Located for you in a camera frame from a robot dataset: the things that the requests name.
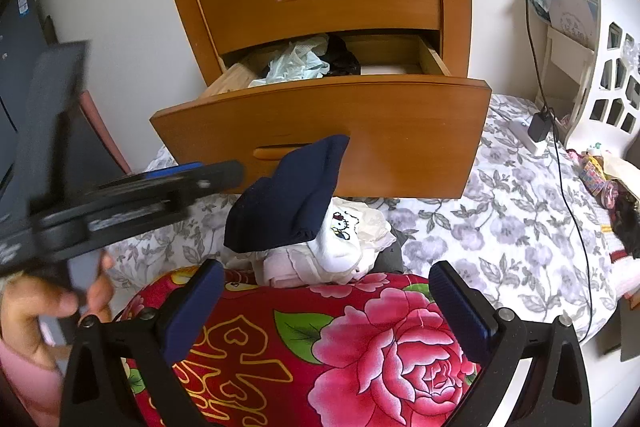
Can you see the white cartoon print underwear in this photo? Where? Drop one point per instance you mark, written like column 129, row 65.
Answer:
column 340, row 247

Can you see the black charger plug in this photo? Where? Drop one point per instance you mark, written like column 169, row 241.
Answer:
column 540, row 127

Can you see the person's left hand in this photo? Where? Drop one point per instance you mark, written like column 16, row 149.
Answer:
column 30, row 307

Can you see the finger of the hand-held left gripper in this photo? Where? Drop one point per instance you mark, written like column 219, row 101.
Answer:
column 165, row 169
column 210, row 179

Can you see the cream underwear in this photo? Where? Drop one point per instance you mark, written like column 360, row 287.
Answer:
column 375, row 227

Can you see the grey underwear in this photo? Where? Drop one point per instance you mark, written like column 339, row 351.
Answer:
column 390, row 257

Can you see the pink underwear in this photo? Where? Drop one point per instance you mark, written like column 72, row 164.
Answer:
column 285, row 268

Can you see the dark blue cabinet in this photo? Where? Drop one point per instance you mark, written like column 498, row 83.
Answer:
column 15, row 72

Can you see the pale green lace underwear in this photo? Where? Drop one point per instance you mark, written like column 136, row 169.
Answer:
column 295, row 64

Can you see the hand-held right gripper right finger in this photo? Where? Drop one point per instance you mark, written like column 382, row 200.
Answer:
column 457, row 307

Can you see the white lattice shelf rack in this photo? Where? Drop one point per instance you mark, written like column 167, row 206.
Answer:
column 595, row 77

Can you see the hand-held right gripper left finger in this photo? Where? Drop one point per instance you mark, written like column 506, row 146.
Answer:
column 197, row 307

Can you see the grey floral quilt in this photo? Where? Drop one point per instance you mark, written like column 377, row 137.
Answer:
column 500, row 232

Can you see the person's left forearm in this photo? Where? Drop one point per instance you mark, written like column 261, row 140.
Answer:
column 25, row 392

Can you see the navy underwear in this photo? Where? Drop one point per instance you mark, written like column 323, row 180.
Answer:
column 295, row 197

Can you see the black lace underwear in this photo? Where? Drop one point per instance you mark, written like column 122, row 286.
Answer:
column 342, row 57

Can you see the black cloth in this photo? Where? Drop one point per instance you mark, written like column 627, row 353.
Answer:
column 627, row 227

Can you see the white power strip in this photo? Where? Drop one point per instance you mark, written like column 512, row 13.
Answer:
column 522, row 134

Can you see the red floral blanket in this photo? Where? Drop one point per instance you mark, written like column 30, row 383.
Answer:
column 325, row 347

